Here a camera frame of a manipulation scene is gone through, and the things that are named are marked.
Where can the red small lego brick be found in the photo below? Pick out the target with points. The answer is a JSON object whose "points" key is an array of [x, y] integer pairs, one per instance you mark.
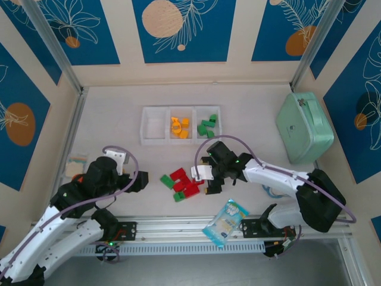
{"points": [[197, 182]]}

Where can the red curved lego piece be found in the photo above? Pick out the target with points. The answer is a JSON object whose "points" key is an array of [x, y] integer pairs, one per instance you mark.
{"points": [[185, 181]]}

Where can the green small sloped lego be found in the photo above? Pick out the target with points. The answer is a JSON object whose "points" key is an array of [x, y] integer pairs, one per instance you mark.
{"points": [[178, 197], [201, 130]]}

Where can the red square lego block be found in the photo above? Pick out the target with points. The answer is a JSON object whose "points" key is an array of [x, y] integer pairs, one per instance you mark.
{"points": [[178, 187]]}

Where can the yellow tall lego block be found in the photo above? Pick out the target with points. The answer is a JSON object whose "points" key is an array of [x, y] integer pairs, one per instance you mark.
{"points": [[186, 122], [184, 134]]}

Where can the dark green small lego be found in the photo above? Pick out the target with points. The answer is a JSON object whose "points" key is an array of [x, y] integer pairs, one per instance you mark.
{"points": [[212, 118]]}

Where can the yellow curved lego piece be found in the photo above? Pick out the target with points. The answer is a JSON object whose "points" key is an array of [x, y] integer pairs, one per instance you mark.
{"points": [[175, 128]]}

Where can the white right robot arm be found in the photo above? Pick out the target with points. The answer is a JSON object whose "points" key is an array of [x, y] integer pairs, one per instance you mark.
{"points": [[274, 172]]}

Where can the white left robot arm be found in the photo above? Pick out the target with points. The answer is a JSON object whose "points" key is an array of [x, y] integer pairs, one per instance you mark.
{"points": [[35, 229]]}

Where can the blue wet wipes packet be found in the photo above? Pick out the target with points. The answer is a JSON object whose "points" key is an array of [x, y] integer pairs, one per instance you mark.
{"points": [[224, 223]]}

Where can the white three-compartment plastic container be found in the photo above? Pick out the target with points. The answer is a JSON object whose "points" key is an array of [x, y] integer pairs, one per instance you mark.
{"points": [[151, 125]]}

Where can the light blue plastic rings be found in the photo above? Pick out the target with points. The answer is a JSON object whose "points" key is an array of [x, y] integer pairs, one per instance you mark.
{"points": [[272, 193]]}

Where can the mint green zip case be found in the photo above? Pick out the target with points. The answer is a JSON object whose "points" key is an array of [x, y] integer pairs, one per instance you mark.
{"points": [[303, 128]]}

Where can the aluminium mounting rail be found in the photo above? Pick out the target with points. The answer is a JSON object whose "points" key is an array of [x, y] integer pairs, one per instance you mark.
{"points": [[178, 226]]}

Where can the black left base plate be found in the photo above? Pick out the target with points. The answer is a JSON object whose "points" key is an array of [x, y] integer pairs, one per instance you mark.
{"points": [[128, 231]]}

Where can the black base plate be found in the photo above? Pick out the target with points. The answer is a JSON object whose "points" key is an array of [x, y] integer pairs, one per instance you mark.
{"points": [[251, 229], [128, 231]]}

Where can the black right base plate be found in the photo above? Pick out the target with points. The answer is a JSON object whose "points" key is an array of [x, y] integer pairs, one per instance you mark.
{"points": [[251, 229]]}

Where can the aluminium side rail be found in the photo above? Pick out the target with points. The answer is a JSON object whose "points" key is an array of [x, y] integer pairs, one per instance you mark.
{"points": [[78, 119]]}

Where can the aluminium frame post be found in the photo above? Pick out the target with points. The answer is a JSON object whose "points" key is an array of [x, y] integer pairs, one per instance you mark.
{"points": [[315, 44], [53, 44]]}

